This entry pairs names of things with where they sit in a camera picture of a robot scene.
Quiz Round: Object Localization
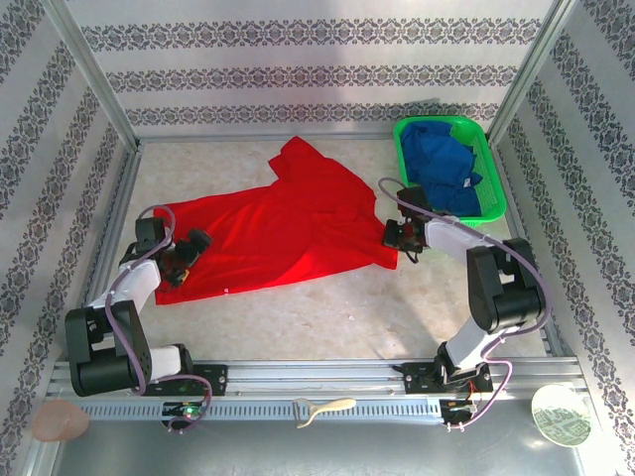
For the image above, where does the round green patterned disc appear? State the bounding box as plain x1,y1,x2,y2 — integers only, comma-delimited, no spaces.
530,385,594,449

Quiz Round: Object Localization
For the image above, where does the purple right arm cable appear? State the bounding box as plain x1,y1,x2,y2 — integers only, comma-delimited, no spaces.
377,177,552,431

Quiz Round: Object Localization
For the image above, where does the aluminium frame post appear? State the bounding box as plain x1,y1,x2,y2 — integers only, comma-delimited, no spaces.
486,0,581,145
42,0,143,148

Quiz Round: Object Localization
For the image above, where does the green plastic basket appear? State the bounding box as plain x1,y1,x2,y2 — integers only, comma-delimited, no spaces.
393,115,508,230

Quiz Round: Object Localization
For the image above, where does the slotted grey cable duct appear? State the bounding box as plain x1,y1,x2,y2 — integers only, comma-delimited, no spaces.
77,398,444,423

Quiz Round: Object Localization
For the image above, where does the aluminium frame bar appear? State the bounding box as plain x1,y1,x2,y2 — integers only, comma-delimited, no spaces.
133,131,401,146

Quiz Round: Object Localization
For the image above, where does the small green-lit circuit board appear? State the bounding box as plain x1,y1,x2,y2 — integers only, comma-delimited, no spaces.
439,398,480,420
162,402,205,420

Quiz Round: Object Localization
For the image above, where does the pink translucent cup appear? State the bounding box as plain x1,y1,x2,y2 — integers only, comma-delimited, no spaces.
32,400,91,443

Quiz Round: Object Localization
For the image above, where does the aluminium mounting rail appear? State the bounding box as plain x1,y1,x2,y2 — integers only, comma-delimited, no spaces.
45,357,586,399

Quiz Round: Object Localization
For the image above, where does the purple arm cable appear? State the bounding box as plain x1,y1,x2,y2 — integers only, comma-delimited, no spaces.
106,204,213,433
377,177,552,431

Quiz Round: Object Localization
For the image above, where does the red printed t-shirt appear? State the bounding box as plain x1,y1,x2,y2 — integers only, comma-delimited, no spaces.
153,136,400,306

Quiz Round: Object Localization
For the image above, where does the cream plastic peeler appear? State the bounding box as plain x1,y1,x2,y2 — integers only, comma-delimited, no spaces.
292,397,358,430

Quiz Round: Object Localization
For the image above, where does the blue garment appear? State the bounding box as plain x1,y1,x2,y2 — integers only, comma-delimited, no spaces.
400,121,485,218

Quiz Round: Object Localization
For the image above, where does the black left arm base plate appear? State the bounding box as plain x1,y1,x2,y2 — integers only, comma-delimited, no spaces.
138,363,230,398

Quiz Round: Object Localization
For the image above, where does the aluminium side rail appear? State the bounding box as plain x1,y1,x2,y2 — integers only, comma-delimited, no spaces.
66,143,145,362
495,141,570,359

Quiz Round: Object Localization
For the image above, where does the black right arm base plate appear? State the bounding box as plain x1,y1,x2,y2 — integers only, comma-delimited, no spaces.
401,361,495,397

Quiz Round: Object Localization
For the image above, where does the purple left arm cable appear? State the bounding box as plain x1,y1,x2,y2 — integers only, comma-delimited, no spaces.
106,204,213,433

